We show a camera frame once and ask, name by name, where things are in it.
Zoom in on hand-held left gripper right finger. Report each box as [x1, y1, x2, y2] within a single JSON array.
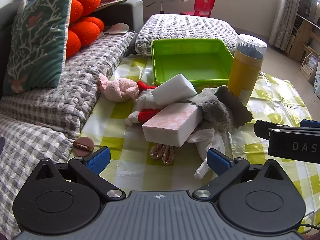
[[192, 148, 292, 202]]

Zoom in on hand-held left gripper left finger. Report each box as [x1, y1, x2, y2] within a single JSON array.
[[34, 146, 126, 202]]

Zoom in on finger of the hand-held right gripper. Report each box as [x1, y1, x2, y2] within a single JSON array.
[[254, 120, 301, 140], [300, 119, 320, 128]]

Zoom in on white glove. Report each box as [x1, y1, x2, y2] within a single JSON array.
[[187, 127, 233, 180]]

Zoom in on grey cloth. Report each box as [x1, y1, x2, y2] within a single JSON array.
[[186, 85, 253, 130]]

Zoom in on pink marbled sponge block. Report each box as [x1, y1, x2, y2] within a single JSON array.
[[142, 102, 203, 147]]

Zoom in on white plush toy red clothes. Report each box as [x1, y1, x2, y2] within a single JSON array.
[[125, 80, 163, 127]]

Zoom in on white sponge block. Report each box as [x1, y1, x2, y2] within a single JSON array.
[[151, 74, 198, 105]]

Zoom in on green plastic bin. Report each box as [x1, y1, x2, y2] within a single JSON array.
[[151, 39, 234, 87]]

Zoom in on round pink powder puff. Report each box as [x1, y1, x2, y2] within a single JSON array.
[[72, 137, 95, 157]]

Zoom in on yellow checkered tablecloth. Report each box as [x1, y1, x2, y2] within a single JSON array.
[[69, 54, 320, 230]]

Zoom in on yellow canister with clear lid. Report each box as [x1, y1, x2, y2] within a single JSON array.
[[227, 34, 268, 107]]

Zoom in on sequined beige fabric piece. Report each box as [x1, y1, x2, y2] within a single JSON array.
[[149, 144, 175, 165]]

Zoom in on pink plush rabbit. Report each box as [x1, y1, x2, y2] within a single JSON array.
[[97, 74, 140, 102]]

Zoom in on wooden shelf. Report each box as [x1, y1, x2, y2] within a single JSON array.
[[285, 0, 320, 85]]

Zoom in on beige curtain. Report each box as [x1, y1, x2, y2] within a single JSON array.
[[269, 0, 310, 53]]

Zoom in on grey quilted cushion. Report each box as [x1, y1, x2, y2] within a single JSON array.
[[135, 14, 239, 55]]

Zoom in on teal tree-print pillow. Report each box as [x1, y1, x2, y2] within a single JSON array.
[[3, 0, 73, 96]]

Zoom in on orange knitted cushion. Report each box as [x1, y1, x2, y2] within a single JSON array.
[[65, 0, 105, 59]]

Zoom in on red plastic chair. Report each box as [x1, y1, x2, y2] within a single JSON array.
[[180, 0, 216, 18]]

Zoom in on grey sofa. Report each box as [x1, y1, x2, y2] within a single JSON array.
[[0, 0, 144, 95]]

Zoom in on thin book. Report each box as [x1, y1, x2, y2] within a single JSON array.
[[94, 0, 127, 12]]

